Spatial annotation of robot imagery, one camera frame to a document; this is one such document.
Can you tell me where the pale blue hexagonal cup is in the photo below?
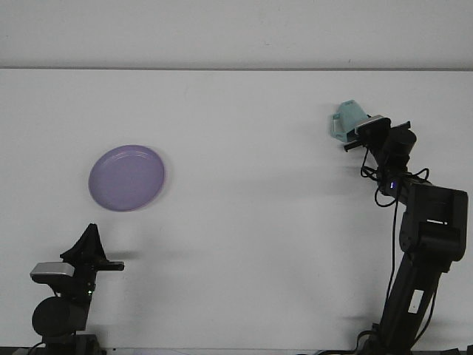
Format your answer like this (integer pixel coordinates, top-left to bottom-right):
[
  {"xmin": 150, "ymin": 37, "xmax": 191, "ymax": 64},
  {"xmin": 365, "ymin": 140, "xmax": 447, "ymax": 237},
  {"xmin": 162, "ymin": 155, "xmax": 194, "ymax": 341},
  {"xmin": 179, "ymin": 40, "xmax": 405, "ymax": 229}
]
[{"xmin": 330, "ymin": 99, "xmax": 370, "ymax": 143}]

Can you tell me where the pale purple round plate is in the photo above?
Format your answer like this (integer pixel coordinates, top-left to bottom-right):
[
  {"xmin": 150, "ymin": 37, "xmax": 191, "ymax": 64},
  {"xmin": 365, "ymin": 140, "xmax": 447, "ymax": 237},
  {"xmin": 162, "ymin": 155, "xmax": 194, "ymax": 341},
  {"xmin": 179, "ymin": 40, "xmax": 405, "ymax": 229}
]
[{"xmin": 87, "ymin": 143, "xmax": 167, "ymax": 213}]

